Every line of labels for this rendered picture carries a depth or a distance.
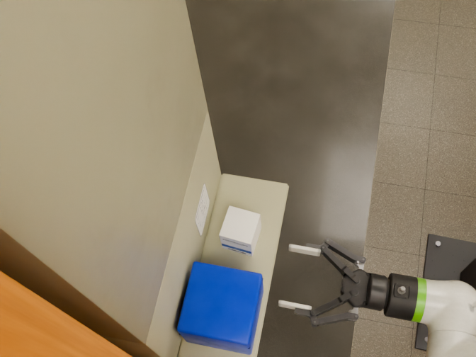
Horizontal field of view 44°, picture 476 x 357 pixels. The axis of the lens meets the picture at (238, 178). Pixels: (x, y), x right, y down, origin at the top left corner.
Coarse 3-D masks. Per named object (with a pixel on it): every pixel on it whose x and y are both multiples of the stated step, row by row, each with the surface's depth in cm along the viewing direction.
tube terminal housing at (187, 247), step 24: (192, 168) 77; (216, 168) 93; (192, 192) 79; (216, 192) 97; (192, 216) 81; (192, 240) 84; (168, 264) 72; (192, 264) 87; (168, 288) 74; (168, 312) 76; (168, 336) 78
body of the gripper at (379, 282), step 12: (360, 276) 126; (372, 276) 124; (384, 276) 124; (348, 288) 125; (360, 288) 124; (372, 288) 122; (384, 288) 121; (348, 300) 124; (360, 300) 123; (372, 300) 122; (384, 300) 121
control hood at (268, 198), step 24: (240, 192) 97; (264, 192) 96; (216, 216) 95; (264, 216) 95; (216, 240) 93; (264, 240) 93; (216, 264) 92; (240, 264) 91; (264, 264) 91; (264, 288) 90; (264, 312) 88
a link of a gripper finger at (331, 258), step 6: (324, 246) 129; (324, 252) 128; (330, 252) 128; (330, 258) 128; (336, 258) 128; (336, 264) 127; (342, 264) 127; (342, 270) 126; (348, 270) 126; (348, 276) 125; (354, 276) 125; (354, 282) 125
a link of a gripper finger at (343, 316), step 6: (348, 312) 122; (318, 318) 122; (324, 318) 122; (330, 318) 122; (336, 318) 122; (342, 318) 122; (348, 318) 122; (354, 318) 122; (318, 324) 122; (324, 324) 124
